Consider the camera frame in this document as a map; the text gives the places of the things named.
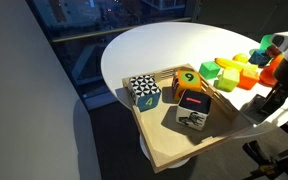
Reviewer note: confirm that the yellow toy banana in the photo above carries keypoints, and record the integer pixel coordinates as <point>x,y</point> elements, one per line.
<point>232,63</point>

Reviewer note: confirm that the orange numbered soft cube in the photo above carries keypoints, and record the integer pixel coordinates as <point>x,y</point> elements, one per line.
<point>188,81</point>

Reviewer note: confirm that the orange toy block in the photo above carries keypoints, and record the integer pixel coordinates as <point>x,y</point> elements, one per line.
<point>248,79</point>

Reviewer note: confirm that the orange toy fruit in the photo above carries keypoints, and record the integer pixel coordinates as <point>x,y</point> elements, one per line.
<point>277,61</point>

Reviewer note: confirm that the blue triangle-patterned soft cube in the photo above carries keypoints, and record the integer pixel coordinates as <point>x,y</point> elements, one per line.
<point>144,91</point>

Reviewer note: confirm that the wooden tray box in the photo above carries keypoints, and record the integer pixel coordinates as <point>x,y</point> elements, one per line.
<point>170,143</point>

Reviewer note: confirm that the dark green toy block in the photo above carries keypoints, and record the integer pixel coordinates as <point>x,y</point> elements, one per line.
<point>209,70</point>

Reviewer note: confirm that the metal window railing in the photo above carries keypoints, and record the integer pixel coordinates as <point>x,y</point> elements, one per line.
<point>117,30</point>

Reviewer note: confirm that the dark red toy plum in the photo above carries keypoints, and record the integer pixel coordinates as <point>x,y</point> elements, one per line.
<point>272,51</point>

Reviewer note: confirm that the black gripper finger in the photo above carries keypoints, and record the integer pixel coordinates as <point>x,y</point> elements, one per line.
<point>284,92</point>
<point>273,100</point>

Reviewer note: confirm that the black checkered soft cube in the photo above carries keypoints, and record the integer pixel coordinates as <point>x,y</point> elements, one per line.
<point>194,106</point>

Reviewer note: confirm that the light green toy block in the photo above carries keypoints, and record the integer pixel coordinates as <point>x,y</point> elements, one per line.
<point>229,80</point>

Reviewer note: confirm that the yellow toy lemon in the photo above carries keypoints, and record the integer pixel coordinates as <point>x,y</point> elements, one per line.
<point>241,58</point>

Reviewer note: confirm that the blue toy block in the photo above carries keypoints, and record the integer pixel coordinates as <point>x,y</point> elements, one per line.
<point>259,57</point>

